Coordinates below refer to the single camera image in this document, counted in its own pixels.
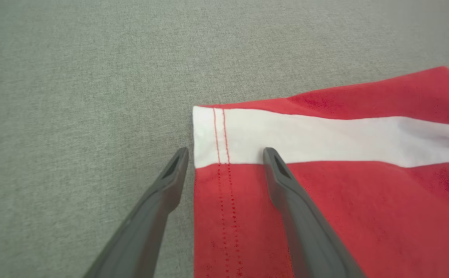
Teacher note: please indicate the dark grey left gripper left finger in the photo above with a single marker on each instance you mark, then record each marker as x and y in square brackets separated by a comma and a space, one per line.
[147, 231]

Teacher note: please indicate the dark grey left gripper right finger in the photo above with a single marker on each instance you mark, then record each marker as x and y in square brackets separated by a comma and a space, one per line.
[309, 239]

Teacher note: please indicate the red shorts white side stripe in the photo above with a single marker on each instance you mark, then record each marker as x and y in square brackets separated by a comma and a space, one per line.
[363, 216]

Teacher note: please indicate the grey fabric sofa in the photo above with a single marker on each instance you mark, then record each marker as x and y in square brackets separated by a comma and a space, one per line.
[74, 96]

